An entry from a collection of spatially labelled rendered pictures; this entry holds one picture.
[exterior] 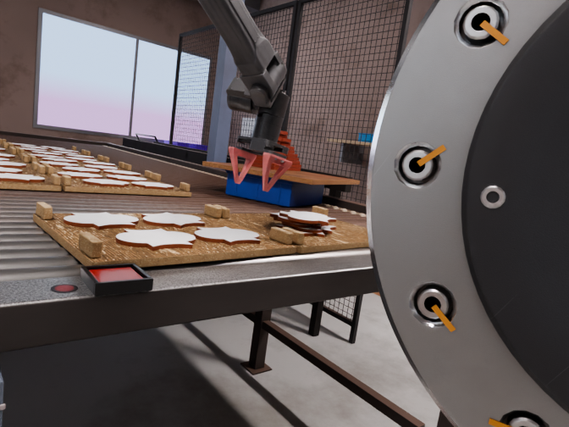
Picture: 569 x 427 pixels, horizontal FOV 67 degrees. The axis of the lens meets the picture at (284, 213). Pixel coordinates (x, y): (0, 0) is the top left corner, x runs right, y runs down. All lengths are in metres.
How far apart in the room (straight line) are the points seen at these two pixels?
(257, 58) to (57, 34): 5.84
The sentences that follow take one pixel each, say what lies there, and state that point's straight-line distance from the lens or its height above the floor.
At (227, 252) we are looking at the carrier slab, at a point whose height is 0.93.
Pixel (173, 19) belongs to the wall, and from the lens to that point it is 7.23.
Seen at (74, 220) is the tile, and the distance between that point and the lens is 0.90.
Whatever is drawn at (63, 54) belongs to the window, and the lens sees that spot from 6.56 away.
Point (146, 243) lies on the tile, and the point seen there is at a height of 0.94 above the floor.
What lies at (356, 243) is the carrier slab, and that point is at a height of 0.93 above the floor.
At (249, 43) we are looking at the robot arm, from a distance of 0.81.
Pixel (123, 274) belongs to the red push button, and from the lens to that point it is 0.64.
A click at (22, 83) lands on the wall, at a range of 6.45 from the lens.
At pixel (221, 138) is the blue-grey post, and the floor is 1.15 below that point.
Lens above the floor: 1.13
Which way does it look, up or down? 8 degrees down
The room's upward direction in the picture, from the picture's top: 8 degrees clockwise
